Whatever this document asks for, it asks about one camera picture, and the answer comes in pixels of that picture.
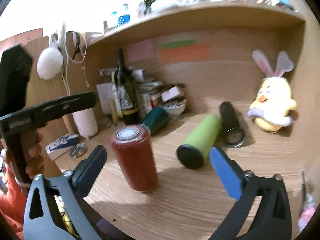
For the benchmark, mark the red thermos cup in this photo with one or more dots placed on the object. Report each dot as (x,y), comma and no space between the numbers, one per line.
(134,154)

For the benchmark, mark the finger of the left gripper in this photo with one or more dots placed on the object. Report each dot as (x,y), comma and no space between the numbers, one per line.
(57,108)
(16,66)

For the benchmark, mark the white handwritten paper note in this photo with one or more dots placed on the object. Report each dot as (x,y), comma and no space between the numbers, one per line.
(105,92)

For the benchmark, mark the green paper note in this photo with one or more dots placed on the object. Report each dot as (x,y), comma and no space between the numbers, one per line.
(178,44)

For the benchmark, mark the white fluffy pompom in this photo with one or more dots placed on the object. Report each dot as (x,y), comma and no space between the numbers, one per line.
(49,63)

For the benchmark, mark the person's left hand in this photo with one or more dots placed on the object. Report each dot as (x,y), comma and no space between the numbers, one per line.
(35,165)

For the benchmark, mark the wooden shelf board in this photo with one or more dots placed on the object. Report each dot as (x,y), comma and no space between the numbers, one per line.
(201,16)

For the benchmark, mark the pink paper note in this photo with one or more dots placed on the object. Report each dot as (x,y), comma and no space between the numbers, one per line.
(140,51)

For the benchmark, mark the orange paper note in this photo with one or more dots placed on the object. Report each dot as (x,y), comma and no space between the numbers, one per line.
(194,53)

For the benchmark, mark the dark wine bottle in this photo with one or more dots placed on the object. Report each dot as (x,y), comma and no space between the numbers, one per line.
(126,91)

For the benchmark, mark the yellow chick plush toy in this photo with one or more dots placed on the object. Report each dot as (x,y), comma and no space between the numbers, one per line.
(270,110)

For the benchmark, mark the blue white patterned box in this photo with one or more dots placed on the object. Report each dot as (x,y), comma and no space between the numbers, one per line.
(61,145)

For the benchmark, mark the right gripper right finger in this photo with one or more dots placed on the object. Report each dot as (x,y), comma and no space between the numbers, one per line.
(273,217)

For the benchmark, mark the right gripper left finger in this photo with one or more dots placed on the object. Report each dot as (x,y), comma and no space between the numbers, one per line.
(42,219)

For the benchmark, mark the small white card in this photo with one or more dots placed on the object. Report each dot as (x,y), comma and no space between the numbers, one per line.
(171,94)

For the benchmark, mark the black thermos bottle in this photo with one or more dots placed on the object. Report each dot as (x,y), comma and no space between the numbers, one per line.
(232,131)

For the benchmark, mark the white bowl with trinkets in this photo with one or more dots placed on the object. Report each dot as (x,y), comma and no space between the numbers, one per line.
(174,107)

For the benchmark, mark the tan wooden stick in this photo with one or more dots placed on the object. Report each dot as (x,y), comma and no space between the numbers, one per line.
(113,110)

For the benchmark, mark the blue glass jar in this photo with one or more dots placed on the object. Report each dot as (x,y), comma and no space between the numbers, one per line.
(123,15)

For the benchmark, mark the green thermos bottle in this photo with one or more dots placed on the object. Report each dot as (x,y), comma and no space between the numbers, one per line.
(195,149)

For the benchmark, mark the dark green hexagonal cup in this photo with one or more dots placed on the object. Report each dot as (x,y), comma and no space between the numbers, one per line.
(155,120)

